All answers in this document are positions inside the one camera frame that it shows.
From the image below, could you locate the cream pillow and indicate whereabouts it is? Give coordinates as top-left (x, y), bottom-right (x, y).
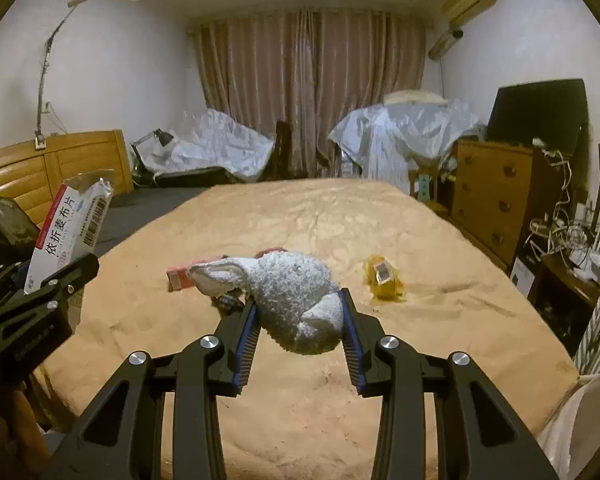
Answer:
top-left (384, 89), bottom-right (451, 107)

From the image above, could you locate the white wall cable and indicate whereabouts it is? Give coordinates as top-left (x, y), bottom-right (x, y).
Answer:
top-left (34, 7), bottom-right (76, 151)

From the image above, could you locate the grey white sock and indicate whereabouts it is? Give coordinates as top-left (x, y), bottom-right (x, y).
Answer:
top-left (186, 251), bottom-right (343, 357)

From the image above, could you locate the silver plastic cover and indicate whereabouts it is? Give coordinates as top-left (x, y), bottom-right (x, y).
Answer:
top-left (145, 108), bottom-right (276, 181)
top-left (328, 97), bottom-right (481, 183)

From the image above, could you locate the black television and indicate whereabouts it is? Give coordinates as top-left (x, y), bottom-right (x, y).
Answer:
top-left (487, 78), bottom-right (590, 158)

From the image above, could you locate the white pink medicine box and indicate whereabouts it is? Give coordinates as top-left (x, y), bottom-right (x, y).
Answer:
top-left (22, 170), bottom-right (116, 296)

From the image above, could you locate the white cardboard box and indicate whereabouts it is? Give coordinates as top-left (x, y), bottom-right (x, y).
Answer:
top-left (509, 255), bottom-right (536, 301)

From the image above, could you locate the black desk lamp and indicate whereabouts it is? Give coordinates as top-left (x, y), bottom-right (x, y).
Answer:
top-left (130, 129), bottom-right (176, 181)

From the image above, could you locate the small wooden chair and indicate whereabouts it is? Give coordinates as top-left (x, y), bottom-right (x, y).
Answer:
top-left (409, 160), bottom-right (453, 218)

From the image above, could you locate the beige air conditioner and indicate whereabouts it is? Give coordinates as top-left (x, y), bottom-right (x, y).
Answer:
top-left (441, 0), bottom-right (497, 26)

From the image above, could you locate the wooden chest of drawers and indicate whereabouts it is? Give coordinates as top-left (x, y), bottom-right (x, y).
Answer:
top-left (451, 139), bottom-right (576, 273)

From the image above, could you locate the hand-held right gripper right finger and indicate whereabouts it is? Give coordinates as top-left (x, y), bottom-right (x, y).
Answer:
top-left (337, 287), bottom-right (561, 480)

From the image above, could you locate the red flat box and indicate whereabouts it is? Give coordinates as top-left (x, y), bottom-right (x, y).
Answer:
top-left (166, 246), bottom-right (291, 292)

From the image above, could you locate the white plastic bucket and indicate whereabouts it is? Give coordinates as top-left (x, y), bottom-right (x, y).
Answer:
top-left (536, 372), bottom-right (600, 480)

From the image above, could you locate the yellow plastic wrapper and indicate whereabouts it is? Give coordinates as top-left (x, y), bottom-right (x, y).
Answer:
top-left (362, 254), bottom-right (407, 303)

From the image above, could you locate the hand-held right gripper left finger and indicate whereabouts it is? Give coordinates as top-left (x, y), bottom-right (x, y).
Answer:
top-left (42, 297), bottom-right (262, 480)

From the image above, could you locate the dark grey bed sheet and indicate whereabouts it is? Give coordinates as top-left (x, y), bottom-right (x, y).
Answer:
top-left (92, 185), bottom-right (216, 256)

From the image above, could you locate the tangle of white cables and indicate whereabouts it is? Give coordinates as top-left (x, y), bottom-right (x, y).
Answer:
top-left (525, 137), bottom-right (600, 261)

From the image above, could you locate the wooden headboard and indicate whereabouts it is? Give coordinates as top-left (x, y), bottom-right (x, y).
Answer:
top-left (0, 129), bottom-right (135, 216)

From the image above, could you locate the person's left forearm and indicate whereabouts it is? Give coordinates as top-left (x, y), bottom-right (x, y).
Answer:
top-left (0, 377), bottom-right (48, 480)

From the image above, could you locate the brown curtain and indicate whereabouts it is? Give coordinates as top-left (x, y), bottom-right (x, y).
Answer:
top-left (192, 7), bottom-right (428, 178)

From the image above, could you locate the dark wooden side table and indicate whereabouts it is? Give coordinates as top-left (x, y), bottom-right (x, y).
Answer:
top-left (527, 247), bottom-right (600, 341)

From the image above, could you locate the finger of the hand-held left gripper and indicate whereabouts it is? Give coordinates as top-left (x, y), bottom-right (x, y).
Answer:
top-left (0, 261), bottom-right (31, 311)
top-left (27, 251), bottom-right (101, 311)

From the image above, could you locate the black plastic bag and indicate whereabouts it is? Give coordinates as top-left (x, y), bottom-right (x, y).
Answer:
top-left (0, 192), bottom-right (42, 266)

